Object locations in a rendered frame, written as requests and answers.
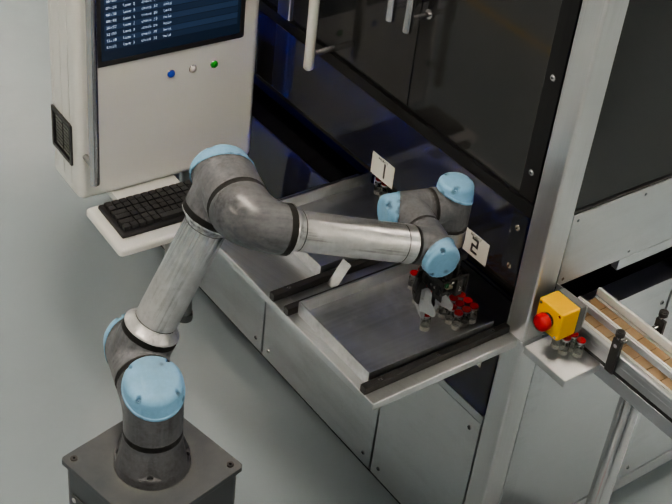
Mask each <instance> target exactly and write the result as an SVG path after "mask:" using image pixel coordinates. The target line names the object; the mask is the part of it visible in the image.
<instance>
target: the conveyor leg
mask: <svg viewBox="0 0 672 504"><path fill-rule="evenodd" d="M638 414H639V411H638V410H636V409H635V408H634V407H633V406H632V405H630V404H629V403H628V402H627V401H626V400H625V399H623V398H622V397H621V396H620V397H619V401H618V404H617V407H616V410H615V413H614V416H613V419H612V422H611V425H610V429H609V432H608V435H607V438H606V441H605V444H604V447H603V450H602V453H601V457H600V460H599V463H598V466H597V469H596V472H595V475H594V478H593V481H592V484H591V488H590V491H589V494H588V497H587V500H586V503H585V504H608V503H609V500H610V497H611V494H612V491H613V488H614V485H615V482H616V479H617V476H618V474H619V471H620V468H621V465H622V462H623V459H624V456H625V453H626V450H627V447H628V444H629V441H630V438H631V435H632V432H633V429H634V426H635V423H636V420H637V417H638Z"/></svg>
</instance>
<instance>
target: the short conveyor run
mask: <svg viewBox="0 0 672 504"><path fill-rule="evenodd" d="M596 295H597V296H596V297H595V298H593V299H591V300H589V301H587V300H586V299H584V298H583V297H582V296H579V297H577V298H578V299H579V300H581V301H582V302H583V303H584V304H586V305H587V307H588V309H587V313H586V316H585V320H584V323H583V327H582V329H580V331H579V332H578V333H579V336H578V337H584V338H585V339H586V343H585V348H584V351H585V352H587V353H588V354H589V355H590V356H591V357H593V358H594V359H595V360H596V361H597V362H599V363H600V368H599V371H597V372H595V373H594V374H595V375H596V376H597V377H598V378H600V379H601V380H602V381H603V382H604V383H606V384H607V385H608V386H609V387H610V388H612V389H613V390H614V391H615V392H616V393H617V394H619V395H620V396H621V397H622V398H623V399H625V400H626V401H627V402H628V403H629V404H630V405H632V406H633V407H634V408H635V409H636V410H638V411H639V412H640V413H641V414H642V415H643V416H645V417H646V418H647V419H648V420H649V421H651V422H652V423H653V424H654V425H655V426H656V427H658V428H659V429H660V430H661V431H662V432H664V433H665V434H666V435H667V436H668V437H670V438H671V439H672V342H670V341H669V340H668V339H667V338H665V337H664V336H663V333H664V330H665V327H666V324H667V321H665V320H664V319H665V318H668V315H669V311H668V310H666V309H660V311H659V314H658V315H659V316H658V317H656V320H655V323H654V325H653V326H650V325H649V324H647V323H646V322H645V321H644V320H642V319H641V318H640V317H638V316H637V315H636V314H635V313H633V312H632V311H631V310H629V309H628V308H627V307H626V306H624V305H623V304H622V303H621V302H619V301H618V300H617V299H615V298H614V297H613V296H612V295H610V294H609V293H608V292H606V291H605V290H604V289H603V288H601V287H599V288H598V290H597V294H596Z"/></svg>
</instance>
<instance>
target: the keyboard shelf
mask: <svg viewBox="0 0 672 504"><path fill-rule="evenodd" d="M179 182H180V181H179V180H178V179H177V178H176V177H175V176H174V175H169V176H166V177H162V178H158V179H154V180H151V181H147V182H143V183H139V184H136V185H132V186H128V187H125V188H121V189H117V190H113V191H110V192H107V194H108V195H109V196H110V197H111V198H112V200H117V199H118V200H119V199H120V198H124V197H125V198H126V197H128V196H131V195H132V196H133V195H135V194H141V193H142V192H146V191H147V192H148V191H150V190H155V189H157V188H162V187H164V186H169V185H172V184H176V183H179ZM98 206H99V205H98ZM98 206H95V207H91V208H89V209H88V210H87V217H88V218H89V219H90V220H91V222H92V223H93V224H94V225H95V227H96V228H97V229H98V230H99V232H100V233H101V234H102V235H103V237H104V238H105V239H106V240H107V242H108V243H109V244H110V245H111V247H112V248H113V249H114V250H115V252H116V253H117V254H118V255H119V256H122V257H123V256H127V255H131V254H134V253H137V252H141V251H144V250H148V249H151V248H154V247H158V246H161V245H164V244H168V243H171V242H172V240H173V239H174V237H175V235H176V233H177V231H178V229H179V227H180V225H181V223H182V222H179V223H176V224H172V225H169V226H166V227H162V228H159V229H155V230H152V231H148V232H145V233H141V234H138V235H135V236H131V237H128V238H124V239H123V238H122V237H121V236H120V235H119V234H118V232H117V231H116V230H115V229H114V228H113V226H112V225H111V224H110V223H109V221H108V220H107V219H106V218H105V217H104V215H103V214H102V213H101V212H100V210H99V209H98Z"/></svg>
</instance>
